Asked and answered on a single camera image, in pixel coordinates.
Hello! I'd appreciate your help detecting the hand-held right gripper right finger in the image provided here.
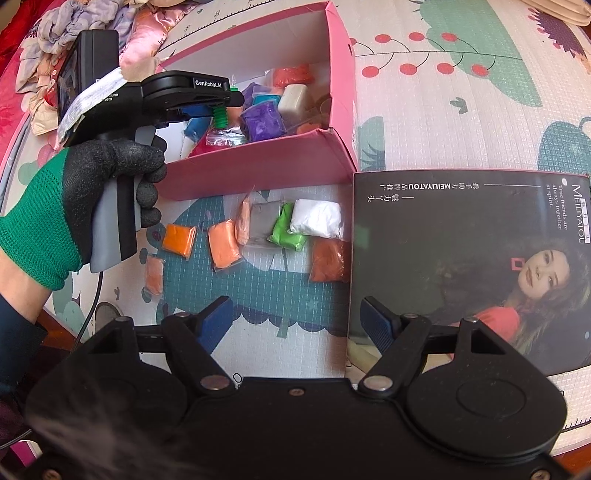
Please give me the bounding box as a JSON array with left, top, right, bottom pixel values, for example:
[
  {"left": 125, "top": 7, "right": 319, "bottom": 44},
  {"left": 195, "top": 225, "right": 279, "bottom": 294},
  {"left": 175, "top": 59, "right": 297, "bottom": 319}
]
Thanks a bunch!
[{"left": 358, "top": 296, "right": 507, "bottom": 393}]

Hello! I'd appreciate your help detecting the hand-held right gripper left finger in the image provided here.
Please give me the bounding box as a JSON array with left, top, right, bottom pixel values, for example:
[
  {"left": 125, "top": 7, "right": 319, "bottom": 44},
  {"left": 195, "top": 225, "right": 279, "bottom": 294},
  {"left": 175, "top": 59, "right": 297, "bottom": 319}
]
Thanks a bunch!
[{"left": 85, "top": 296, "right": 235, "bottom": 392}]

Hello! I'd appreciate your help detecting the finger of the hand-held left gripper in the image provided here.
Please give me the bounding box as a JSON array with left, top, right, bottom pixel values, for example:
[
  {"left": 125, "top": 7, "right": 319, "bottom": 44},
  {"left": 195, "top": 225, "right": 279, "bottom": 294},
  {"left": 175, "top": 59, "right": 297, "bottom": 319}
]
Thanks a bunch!
[{"left": 141, "top": 70, "right": 245, "bottom": 129}]

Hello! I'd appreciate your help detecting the large purple clay packet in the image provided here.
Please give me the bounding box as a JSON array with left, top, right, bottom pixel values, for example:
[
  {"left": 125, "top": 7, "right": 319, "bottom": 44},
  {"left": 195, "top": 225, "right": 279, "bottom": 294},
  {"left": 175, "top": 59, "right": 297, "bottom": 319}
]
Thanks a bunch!
[{"left": 240, "top": 102, "right": 287, "bottom": 143}]

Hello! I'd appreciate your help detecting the pink cardboard box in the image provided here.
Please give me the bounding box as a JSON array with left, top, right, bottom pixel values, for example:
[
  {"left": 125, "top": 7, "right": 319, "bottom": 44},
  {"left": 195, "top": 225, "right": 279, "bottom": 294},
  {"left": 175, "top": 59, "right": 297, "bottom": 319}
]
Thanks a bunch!
[{"left": 152, "top": 1, "right": 358, "bottom": 201}]

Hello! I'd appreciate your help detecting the person's left forearm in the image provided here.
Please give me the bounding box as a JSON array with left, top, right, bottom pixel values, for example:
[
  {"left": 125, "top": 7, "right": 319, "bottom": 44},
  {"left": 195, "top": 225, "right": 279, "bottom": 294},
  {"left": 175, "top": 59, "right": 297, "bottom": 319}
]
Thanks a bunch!
[{"left": 0, "top": 251, "right": 61, "bottom": 398}]

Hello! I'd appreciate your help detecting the person's left hand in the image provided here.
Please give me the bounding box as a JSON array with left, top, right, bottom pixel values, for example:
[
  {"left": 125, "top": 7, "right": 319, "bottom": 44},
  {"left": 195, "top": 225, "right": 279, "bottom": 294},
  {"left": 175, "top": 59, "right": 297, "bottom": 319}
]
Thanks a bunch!
[{"left": 0, "top": 137, "right": 168, "bottom": 292}]

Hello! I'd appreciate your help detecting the blue clay packet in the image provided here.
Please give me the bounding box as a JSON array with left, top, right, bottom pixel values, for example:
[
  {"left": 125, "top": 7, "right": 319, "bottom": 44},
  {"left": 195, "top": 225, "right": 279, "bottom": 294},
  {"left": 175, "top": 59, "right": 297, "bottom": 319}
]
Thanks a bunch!
[{"left": 184, "top": 116, "right": 213, "bottom": 141}]

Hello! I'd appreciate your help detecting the lavender crumpled garment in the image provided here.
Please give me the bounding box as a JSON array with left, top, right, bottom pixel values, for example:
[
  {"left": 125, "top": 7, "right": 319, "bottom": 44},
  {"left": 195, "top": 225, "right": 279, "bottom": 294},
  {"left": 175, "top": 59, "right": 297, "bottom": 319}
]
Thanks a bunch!
[{"left": 34, "top": 0, "right": 134, "bottom": 51}]

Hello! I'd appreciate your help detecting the magenta clay packet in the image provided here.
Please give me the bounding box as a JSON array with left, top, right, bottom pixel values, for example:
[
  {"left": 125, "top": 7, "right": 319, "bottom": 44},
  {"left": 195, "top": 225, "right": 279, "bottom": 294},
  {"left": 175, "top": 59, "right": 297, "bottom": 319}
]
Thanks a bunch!
[{"left": 191, "top": 129, "right": 247, "bottom": 158}]

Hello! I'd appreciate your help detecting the pink satin cloth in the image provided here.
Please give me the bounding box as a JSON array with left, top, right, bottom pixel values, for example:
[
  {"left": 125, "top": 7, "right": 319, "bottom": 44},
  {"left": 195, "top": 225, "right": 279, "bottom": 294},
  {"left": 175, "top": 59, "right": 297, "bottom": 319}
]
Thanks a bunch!
[{"left": 120, "top": 9, "right": 185, "bottom": 61}]

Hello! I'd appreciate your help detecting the small purple clay packet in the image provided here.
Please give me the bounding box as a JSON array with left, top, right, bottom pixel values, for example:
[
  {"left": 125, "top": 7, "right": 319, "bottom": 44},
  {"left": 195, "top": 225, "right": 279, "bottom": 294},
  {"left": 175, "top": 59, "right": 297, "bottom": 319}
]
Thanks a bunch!
[{"left": 242, "top": 82, "right": 266, "bottom": 106}]

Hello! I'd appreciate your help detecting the light orange clay packet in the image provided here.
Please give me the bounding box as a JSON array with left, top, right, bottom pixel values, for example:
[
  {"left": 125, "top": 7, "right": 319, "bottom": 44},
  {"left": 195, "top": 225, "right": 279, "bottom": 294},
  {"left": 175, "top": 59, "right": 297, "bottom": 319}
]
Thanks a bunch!
[{"left": 208, "top": 219, "right": 243, "bottom": 272}]

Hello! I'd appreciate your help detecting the peach clay packet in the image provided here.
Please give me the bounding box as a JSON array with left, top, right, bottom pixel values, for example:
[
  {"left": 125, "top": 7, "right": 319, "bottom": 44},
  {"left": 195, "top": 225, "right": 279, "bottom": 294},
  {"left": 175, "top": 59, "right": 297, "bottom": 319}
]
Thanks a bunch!
[{"left": 144, "top": 256, "right": 166, "bottom": 296}]

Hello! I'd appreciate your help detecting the brown clay packet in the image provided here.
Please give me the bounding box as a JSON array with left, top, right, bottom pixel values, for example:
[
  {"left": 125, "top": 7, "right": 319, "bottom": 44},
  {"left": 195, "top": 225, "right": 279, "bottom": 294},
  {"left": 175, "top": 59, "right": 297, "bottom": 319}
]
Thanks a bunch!
[{"left": 308, "top": 237, "right": 352, "bottom": 283}]

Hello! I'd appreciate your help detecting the cyan clay packet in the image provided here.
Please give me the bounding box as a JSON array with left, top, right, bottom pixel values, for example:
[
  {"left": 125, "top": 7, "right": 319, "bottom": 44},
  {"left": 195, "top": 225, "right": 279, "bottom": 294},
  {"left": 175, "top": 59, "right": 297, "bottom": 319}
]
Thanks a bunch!
[{"left": 252, "top": 90, "right": 282, "bottom": 109}]

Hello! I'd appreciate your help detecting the box lid with portrait print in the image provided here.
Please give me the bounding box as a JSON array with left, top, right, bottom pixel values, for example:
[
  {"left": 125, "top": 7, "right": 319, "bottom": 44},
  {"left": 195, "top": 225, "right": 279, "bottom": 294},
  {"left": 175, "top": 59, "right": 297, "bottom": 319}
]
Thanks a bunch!
[{"left": 346, "top": 172, "right": 591, "bottom": 377}]

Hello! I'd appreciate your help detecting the rust orange clay packet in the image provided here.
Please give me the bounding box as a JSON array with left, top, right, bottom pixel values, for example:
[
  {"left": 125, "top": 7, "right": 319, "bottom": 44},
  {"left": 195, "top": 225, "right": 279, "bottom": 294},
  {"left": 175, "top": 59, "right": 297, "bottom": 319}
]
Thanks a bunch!
[{"left": 235, "top": 196, "right": 254, "bottom": 245}]

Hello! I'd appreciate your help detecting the red orange clay packet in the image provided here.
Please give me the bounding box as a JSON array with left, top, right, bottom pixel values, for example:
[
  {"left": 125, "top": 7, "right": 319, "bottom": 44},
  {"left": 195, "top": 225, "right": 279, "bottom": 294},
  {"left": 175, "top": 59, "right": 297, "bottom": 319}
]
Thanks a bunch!
[{"left": 272, "top": 65, "right": 315, "bottom": 88}]

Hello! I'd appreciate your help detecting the grey clay packet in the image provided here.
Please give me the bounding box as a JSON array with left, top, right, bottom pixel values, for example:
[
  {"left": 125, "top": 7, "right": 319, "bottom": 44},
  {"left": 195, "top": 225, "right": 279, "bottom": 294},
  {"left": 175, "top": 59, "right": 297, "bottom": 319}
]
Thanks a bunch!
[{"left": 247, "top": 202, "right": 283, "bottom": 247}]

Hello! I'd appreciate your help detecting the bright green clay packet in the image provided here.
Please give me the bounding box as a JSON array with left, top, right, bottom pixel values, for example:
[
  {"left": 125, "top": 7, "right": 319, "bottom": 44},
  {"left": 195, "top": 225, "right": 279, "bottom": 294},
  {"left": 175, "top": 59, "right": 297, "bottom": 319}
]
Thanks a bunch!
[{"left": 268, "top": 203, "right": 308, "bottom": 252}]

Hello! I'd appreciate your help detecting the white clay packet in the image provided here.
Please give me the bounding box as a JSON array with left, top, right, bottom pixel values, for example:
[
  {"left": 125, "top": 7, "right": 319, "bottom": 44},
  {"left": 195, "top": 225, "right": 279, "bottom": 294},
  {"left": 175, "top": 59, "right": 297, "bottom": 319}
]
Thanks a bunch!
[{"left": 288, "top": 198, "right": 343, "bottom": 240}]

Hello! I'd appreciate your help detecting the black cable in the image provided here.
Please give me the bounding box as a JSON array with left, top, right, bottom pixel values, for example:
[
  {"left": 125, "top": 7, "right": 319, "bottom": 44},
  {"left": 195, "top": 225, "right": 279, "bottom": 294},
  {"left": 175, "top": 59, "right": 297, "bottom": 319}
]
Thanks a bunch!
[{"left": 71, "top": 271, "right": 103, "bottom": 344}]

